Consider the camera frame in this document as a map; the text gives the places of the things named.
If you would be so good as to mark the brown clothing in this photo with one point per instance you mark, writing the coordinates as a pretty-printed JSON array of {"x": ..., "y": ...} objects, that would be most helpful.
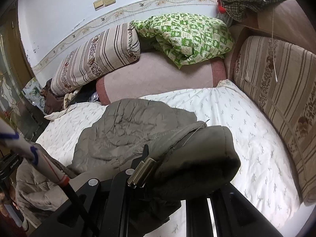
[{"x": 51, "y": 101}]

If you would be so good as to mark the beige wall switch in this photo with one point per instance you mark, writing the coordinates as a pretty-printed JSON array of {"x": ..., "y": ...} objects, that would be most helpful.
[
  {"x": 109, "y": 0},
  {"x": 99, "y": 4}
]

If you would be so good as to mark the dark clothes pile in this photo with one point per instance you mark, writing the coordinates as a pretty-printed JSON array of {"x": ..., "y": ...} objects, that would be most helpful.
[{"x": 85, "y": 97}]

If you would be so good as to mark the white leaf-print duvet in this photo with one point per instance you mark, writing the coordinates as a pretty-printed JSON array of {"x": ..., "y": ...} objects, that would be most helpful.
[{"x": 246, "y": 128}]

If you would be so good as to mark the printed plastic bag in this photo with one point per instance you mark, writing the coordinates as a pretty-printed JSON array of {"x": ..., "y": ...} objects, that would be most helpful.
[{"x": 33, "y": 91}]

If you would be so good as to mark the striped floral pillow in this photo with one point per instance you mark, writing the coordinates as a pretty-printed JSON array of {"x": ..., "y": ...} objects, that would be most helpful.
[{"x": 93, "y": 56}]

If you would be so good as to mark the striped floral long cushion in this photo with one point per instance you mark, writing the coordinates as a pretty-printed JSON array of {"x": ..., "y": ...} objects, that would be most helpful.
[{"x": 279, "y": 84}]

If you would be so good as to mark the red cloth item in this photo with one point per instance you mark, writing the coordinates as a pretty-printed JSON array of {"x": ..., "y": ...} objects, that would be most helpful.
[{"x": 221, "y": 3}]

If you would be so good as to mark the patterned glass door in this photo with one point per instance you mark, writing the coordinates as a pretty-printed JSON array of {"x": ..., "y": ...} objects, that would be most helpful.
[{"x": 12, "y": 79}]

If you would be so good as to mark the tan upholstered backrest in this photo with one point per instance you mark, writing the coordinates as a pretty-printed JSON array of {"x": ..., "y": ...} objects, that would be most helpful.
[{"x": 291, "y": 19}]

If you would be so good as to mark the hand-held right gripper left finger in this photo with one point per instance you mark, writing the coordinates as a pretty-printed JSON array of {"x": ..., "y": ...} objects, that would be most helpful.
[{"x": 139, "y": 156}]

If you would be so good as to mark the pink striped bolster pillow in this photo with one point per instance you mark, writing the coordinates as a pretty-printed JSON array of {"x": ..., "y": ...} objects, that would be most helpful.
[{"x": 160, "y": 74}]

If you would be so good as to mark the olive quilted hooded jacket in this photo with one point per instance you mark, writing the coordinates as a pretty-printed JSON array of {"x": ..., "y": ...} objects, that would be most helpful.
[{"x": 135, "y": 128}]

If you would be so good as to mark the green patterned quilt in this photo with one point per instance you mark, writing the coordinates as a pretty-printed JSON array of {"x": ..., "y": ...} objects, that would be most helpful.
[{"x": 187, "y": 37}]

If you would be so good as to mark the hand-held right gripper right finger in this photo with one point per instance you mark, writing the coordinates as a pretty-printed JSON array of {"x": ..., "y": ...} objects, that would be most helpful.
[{"x": 229, "y": 209}]

